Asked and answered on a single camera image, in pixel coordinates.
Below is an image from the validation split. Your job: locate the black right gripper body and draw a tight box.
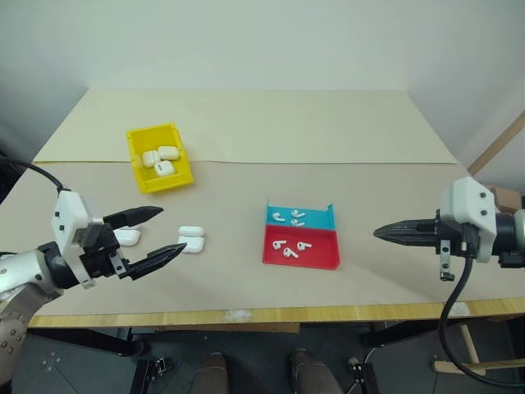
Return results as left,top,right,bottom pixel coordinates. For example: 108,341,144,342
432,209,473,282

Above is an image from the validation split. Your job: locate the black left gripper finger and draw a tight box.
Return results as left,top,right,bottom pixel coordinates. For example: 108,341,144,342
129,242,189,282
102,205,166,228

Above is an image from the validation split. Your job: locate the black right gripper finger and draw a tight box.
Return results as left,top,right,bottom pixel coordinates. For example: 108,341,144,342
373,232,436,248
372,218,436,236

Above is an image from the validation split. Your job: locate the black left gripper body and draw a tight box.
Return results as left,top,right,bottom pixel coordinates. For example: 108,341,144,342
77,223,133,281

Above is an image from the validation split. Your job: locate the yellow plastic bin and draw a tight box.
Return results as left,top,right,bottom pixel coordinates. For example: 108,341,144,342
125,121,195,195

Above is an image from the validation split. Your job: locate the brown cardboard box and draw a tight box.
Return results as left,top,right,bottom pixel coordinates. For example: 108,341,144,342
491,186,523,214

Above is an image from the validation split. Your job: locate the red plastic tray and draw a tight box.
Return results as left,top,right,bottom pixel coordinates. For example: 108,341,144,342
262,223,343,272

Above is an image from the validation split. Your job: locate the blue plastic tray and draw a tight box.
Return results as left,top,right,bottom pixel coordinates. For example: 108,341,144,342
265,198,339,231

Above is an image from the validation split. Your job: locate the dark brown rounded shape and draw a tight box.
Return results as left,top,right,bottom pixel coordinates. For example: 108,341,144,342
288,348,342,394
195,351,230,394

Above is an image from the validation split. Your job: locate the light wooden floor beam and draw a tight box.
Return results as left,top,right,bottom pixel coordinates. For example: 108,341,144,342
433,358,525,375

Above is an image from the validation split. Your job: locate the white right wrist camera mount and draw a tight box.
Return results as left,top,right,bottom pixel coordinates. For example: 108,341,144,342
440,176,500,264

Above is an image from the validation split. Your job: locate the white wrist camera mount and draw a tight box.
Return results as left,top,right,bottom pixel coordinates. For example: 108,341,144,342
440,176,500,264
51,190,104,289

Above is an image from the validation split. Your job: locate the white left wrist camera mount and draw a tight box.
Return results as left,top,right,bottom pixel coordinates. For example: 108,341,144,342
51,190,104,289

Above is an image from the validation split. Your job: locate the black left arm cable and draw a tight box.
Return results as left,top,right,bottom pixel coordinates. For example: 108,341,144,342
0,160,71,193

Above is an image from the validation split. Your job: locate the black metal foot bracket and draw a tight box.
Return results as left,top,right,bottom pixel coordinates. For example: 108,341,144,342
152,355,174,375
346,355,377,394

